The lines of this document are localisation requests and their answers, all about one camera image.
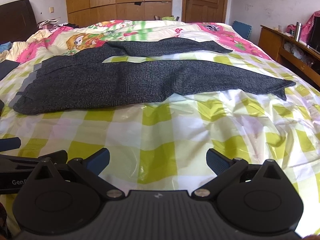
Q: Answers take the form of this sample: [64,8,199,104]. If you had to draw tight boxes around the steel thermos bottle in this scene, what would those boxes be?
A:
[294,22,303,42]

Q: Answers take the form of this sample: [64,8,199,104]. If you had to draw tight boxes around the pink bag on cabinet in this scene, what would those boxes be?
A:
[299,11,319,50]

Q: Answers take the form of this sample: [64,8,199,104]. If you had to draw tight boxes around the dark grey knit pants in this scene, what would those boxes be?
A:
[9,37,294,115]

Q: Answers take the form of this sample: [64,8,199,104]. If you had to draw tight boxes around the blue foam mat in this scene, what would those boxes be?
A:
[232,21,252,40]

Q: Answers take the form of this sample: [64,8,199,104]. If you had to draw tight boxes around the brown wooden door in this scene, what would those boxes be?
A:
[182,0,228,23]

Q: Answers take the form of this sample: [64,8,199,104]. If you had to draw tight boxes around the dark blue folded cloth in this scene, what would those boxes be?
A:
[0,60,20,80]

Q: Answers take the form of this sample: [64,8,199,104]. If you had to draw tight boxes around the white bag near headboard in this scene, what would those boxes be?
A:
[37,18,59,29]

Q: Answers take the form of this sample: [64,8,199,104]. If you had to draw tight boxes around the green checked bed quilt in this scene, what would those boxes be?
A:
[1,20,319,237]

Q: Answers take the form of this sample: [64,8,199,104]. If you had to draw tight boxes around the wooden wardrobe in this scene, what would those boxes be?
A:
[66,0,172,28]

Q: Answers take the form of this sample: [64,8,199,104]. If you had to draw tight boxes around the blue pillow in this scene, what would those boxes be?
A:
[0,42,12,53]

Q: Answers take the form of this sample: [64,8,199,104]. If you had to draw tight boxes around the dark wooden headboard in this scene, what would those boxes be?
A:
[0,0,39,44]

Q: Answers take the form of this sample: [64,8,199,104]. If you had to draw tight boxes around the wooden side cabinet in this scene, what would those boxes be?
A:
[258,25,319,89]

